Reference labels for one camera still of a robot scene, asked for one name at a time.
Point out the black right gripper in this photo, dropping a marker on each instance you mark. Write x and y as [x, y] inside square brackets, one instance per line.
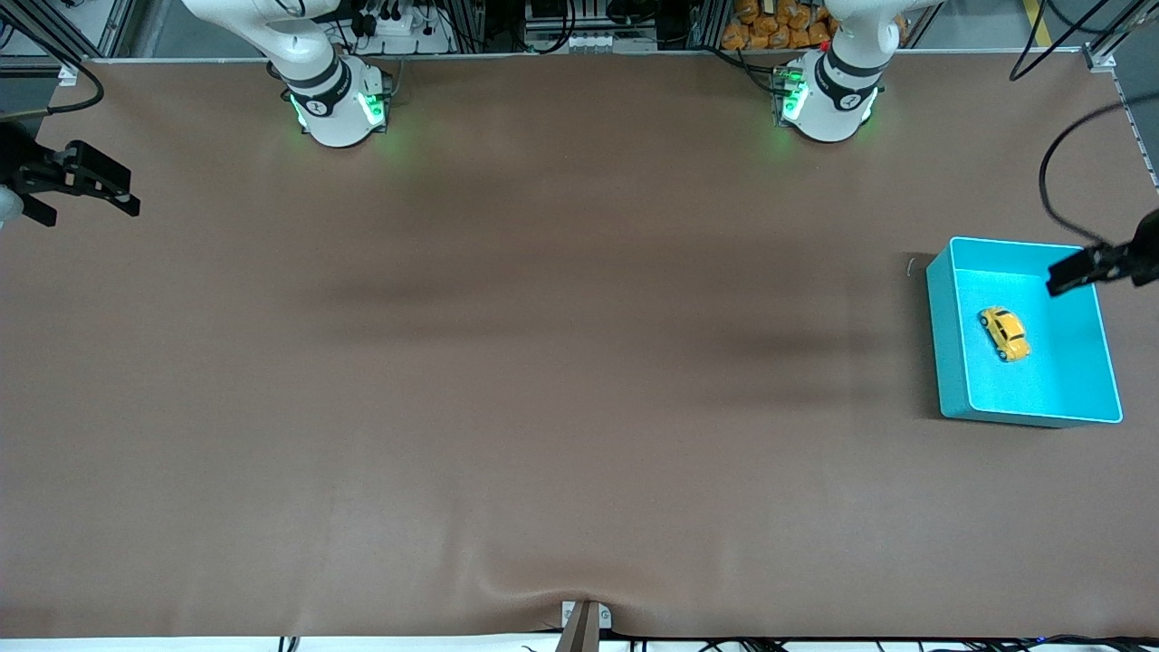
[20, 163]

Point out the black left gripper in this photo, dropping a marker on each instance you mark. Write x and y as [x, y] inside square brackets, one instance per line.
[1143, 248]

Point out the yellow beetle toy car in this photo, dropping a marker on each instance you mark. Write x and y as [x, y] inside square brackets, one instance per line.
[1005, 333]

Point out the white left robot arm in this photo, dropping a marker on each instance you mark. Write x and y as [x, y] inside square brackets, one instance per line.
[838, 91]

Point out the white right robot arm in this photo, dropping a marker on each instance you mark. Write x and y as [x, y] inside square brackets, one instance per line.
[330, 100]

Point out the teal plastic storage bin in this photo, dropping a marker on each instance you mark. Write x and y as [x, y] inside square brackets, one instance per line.
[1068, 380]

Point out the white power strip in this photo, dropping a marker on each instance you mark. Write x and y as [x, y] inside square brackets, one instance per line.
[398, 27]

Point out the orange packaged items pile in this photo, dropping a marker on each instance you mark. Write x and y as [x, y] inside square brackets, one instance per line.
[770, 27]

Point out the brown table mat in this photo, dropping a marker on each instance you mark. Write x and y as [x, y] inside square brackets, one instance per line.
[579, 407]

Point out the grey electronics rack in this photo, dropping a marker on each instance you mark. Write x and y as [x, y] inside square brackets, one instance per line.
[589, 41]

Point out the white corner bracket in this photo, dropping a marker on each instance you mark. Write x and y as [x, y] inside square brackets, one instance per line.
[1101, 58]
[69, 74]

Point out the black aluminium frame struts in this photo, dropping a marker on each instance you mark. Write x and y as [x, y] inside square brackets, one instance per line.
[90, 27]

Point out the silver metal mounting bracket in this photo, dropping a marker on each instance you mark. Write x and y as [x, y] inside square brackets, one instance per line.
[605, 618]

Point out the brown camera mount post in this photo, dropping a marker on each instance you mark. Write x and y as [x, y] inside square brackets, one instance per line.
[579, 634]

